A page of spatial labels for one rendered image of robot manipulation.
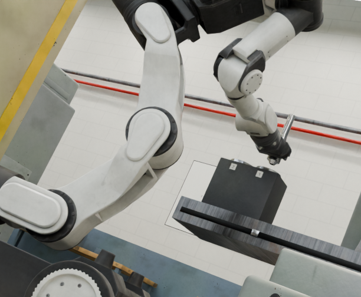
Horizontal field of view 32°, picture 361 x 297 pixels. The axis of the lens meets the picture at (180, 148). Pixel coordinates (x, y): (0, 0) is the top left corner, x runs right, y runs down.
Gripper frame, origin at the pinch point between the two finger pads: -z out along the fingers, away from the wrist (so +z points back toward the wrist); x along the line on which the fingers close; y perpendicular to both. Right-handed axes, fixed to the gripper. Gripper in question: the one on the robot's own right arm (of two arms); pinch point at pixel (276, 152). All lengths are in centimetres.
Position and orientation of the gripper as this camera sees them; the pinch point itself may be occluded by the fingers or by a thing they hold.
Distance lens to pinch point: 218.9
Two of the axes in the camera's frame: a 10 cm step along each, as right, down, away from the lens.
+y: -4.1, 8.8, -2.6
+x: -8.3, -2.4, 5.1
